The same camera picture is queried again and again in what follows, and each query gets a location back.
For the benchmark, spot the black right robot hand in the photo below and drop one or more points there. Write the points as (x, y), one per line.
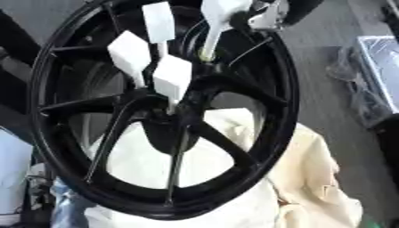
(304, 10)

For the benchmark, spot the black spoked wheel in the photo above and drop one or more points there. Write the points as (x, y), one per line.
(270, 98)

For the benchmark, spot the silver flat case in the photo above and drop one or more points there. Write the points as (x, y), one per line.
(382, 59)

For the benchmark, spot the cream cloth cover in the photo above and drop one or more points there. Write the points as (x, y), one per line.
(312, 178)

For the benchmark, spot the clear blue plastic wrap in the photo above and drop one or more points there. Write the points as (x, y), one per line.
(70, 207)

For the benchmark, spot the pale blue sheet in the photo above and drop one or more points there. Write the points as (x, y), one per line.
(13, 172)

